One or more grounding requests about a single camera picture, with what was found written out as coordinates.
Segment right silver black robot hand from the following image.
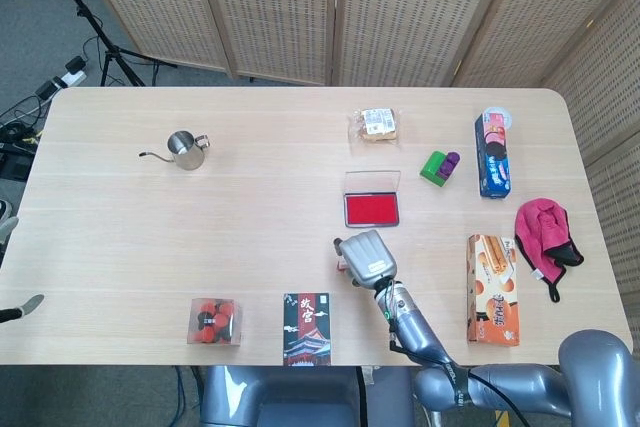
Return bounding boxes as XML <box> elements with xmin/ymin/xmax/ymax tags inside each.
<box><xmin>332</xmin><ymin>230</ymin><xmax>399</xmax><ymax>291</ymax></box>

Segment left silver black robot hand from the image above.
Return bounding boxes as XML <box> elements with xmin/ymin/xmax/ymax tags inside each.
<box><xmin>0</xmin><ymin>217</ymin><xmax>45</xmax><ymax>324</ymax></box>

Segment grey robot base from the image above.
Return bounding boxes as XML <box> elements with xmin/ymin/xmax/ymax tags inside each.
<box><xmin>199</xmin><ymin>365</ymin><xmax>417</xmax><ymax>427</ymax></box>

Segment red ink pad case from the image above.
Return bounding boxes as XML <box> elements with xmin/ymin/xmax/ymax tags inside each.
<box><xmin>343</xmin><ymin>170</ymin><xmax>403</xmax><ymax>229</ymax></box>

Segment black equipment box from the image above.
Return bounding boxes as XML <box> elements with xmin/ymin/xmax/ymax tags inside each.
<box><xmin>0</xmin><ymin>142</ymin><xmax>34</xmax><ymax>181</ymax></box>

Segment black red palace box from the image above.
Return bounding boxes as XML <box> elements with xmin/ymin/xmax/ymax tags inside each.
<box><xmin>282</xmin><ymin>292</ymin><xmax>333</xmax><ymax>367</ymax></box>

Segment green purple toy block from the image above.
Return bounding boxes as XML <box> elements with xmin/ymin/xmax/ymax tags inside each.
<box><xmin>419</xmin><ymin>150</ymin><xmax>462</xmax><ymax>187</ymax></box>

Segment clear bread snack packet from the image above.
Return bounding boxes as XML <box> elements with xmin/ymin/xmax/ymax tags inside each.
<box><xmin>348</xmin><ymin>107</ymin><xmax>403</xmax><ymax>148</ymax></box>

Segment orange biscuit box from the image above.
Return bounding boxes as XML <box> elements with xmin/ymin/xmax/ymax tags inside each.
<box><xmin>466</xmin><ymin>233</ymin><xmax>521</xmax><ymax>347</ymax></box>

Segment blue cookie box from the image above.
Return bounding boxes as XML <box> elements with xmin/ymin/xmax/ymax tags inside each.
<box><xmin>473</xmin><ymin>113</ymin><xmax>515</xmax><ymax>199</ymax></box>

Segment white power strip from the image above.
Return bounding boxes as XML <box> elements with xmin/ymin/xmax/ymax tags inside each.
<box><xmin>37</xmin><ymin>70</ymin><xmax>86</xmax><ymax>98</ymax></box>

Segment clear box red black balls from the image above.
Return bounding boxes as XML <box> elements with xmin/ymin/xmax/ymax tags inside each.
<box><xmin>187</xmin><ymin>297</ymin><xmax>245</xmax><ymax>347</ymax></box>

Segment pink black cloth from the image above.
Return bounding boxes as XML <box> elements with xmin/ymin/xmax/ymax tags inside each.
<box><xmin>514</xmin><ymin>198</ymin><xmax>585</xmax><ymax>304</ymax></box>

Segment steel gooseneck pitcher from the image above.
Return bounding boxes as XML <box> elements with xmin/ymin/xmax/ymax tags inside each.
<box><xmin>138</xmin><ymin>130</ymin><xmax>210</xmax><ymax>171</ymax></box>

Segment black tripod stand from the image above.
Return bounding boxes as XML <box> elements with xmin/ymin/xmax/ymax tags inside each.
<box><xmin>39</xmin><ymin>0</ymin><xmax>176</xmax><ymax>87</ymax></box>

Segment wooden rattan folding screen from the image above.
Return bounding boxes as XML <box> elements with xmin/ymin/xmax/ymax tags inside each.
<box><xmin>69</xmin><ymin>0</ymin><xmax>640</xmax><ymax>348</ymax></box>

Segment blue cable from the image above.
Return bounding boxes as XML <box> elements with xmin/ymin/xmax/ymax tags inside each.
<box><xmin>172</xmin><ymin>365</ymin><xmax>189</xmax><ymax>427</ymax></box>

